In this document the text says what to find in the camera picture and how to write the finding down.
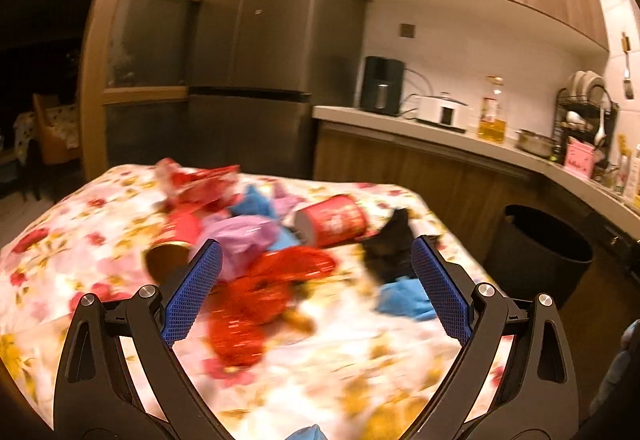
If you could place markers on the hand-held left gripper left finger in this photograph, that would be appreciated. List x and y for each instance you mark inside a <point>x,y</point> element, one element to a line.
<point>192,290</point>

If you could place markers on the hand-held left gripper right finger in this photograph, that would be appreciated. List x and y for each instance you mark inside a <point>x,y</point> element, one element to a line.
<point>440,290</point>

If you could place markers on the red crinkled foil wrapper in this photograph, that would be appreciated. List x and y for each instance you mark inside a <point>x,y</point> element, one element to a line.
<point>240,320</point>

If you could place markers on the black trash bin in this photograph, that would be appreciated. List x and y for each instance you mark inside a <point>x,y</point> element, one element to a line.
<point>530,270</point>

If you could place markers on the blue crumpled cloth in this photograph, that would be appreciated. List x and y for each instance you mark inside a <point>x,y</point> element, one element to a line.
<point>400,300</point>

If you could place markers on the black plastic bag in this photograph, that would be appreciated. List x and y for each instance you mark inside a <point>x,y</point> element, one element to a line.
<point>390,250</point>

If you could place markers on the red cup gold inside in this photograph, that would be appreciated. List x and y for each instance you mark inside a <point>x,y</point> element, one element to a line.
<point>175,227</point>

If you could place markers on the purple plastic bag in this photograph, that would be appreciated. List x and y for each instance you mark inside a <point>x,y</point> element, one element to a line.
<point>245,235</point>

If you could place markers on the blue plastic bag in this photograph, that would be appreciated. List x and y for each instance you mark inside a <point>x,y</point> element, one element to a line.
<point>252,205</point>

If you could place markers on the red snack bag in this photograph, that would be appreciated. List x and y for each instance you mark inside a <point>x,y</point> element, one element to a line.
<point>200,185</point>

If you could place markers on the wooden kitchen counter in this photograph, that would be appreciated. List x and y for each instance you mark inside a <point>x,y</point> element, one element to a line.
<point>425,169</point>

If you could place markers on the red paper cup white rim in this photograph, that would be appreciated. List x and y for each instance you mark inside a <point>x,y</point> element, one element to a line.
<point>335,220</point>

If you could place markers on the floral tablecloth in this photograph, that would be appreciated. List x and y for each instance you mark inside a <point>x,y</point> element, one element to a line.
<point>325,370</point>

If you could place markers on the steel pot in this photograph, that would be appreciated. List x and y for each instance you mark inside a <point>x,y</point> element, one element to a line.
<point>535,142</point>

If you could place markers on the white electric cooker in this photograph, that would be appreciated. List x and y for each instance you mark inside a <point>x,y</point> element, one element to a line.
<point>442,112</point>

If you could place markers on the cooking oil bottle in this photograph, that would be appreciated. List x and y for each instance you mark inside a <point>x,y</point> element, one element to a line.
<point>492,119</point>

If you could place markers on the light blue cloth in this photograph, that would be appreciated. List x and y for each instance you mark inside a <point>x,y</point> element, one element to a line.
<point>307,434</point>

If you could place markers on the pink box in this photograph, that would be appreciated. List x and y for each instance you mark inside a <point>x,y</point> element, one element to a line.
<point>579,159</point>

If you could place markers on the person's blue clothing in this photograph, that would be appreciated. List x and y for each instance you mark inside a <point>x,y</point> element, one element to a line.
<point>617,370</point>

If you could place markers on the orange wooden chair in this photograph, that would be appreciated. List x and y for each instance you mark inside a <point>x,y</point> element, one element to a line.
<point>55,134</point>

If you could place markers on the black coffee machine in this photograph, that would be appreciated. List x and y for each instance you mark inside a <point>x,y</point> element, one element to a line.
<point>382,84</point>

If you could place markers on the white ladle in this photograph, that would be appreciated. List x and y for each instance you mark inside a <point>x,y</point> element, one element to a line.
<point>599,132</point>

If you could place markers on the black dish rack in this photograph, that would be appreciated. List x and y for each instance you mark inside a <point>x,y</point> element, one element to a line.
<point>587,89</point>

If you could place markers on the wooden framed glass door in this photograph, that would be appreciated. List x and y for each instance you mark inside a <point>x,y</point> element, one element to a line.
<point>145,39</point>

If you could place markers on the grey refrigerator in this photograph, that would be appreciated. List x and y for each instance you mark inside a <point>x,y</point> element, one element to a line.
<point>270,44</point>

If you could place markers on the hanging metal spatula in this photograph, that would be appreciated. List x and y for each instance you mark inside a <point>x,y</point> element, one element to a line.
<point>628,84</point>

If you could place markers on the dark wall socket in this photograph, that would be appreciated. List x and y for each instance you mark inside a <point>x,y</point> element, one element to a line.
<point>407,30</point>

